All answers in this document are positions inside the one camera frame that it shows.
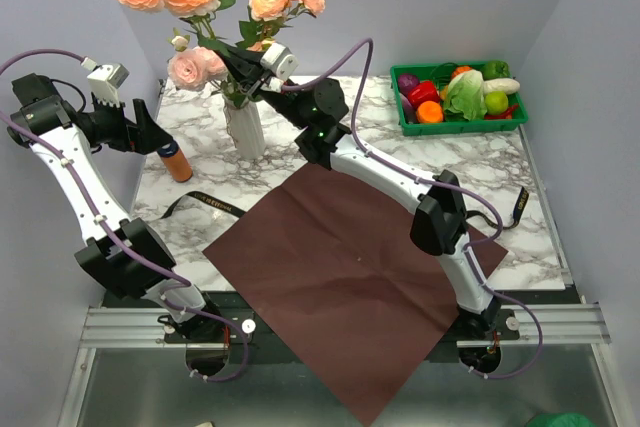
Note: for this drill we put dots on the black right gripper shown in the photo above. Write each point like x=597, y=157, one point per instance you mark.
x=241, y=64

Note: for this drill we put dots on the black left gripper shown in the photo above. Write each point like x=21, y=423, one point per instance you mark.
x=148, y=130

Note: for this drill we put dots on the pink rose stem with bud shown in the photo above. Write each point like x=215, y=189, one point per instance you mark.
x=231, y=89

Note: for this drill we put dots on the light pink rose stem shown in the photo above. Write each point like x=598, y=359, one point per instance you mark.
x=191, y=69

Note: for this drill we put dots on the red wrapping paper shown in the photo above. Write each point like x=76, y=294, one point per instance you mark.
x=328, y=263

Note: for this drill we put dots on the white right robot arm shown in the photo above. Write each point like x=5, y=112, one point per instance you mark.
x=439, y=226

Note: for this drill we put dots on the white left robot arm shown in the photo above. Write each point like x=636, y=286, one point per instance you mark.
x=123, y=254

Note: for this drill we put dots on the white ribbed ceramic vase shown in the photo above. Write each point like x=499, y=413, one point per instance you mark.
x=245, y=129

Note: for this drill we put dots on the orange bottle with blue cap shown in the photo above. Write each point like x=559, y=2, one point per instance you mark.
x=175, y=162

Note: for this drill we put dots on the purple toy onion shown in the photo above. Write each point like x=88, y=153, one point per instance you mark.
x=407, y=82

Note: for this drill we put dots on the red toy bell pepper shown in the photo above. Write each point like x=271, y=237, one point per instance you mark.
x=425, y=91

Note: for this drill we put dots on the orange toy fruit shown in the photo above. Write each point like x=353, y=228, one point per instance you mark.
x=429, y=112

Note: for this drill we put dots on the green plastic basket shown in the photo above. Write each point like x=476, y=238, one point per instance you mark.
x=440, y=75

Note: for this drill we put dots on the orange toy carrot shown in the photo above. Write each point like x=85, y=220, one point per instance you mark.
x=460, y=70

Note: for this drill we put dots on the green toy lettuce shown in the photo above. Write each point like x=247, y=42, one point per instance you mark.
x=464, y=101

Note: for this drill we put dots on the green toy bell pepper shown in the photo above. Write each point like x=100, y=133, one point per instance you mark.
x=495, y=69

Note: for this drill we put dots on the green toy lime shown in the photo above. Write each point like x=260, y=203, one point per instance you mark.
x=496, y=102

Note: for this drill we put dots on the white toy radish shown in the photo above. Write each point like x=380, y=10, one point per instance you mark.
x=506, y=85

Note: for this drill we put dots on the red toy chili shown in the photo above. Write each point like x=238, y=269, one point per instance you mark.
x=507, y=114

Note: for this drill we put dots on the green object at bottom edge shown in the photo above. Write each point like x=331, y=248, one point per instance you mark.
x=560, y=420

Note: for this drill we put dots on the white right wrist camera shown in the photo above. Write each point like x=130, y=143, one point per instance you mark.
x=279, y=63

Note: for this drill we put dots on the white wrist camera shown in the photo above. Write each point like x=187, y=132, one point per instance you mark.
x=105, y=81
x=279, y=63

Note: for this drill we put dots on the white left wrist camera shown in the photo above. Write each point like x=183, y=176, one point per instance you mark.
x=105, y=81

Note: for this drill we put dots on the aluminium extrusion rail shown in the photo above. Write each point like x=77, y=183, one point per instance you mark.
x=560, y=324

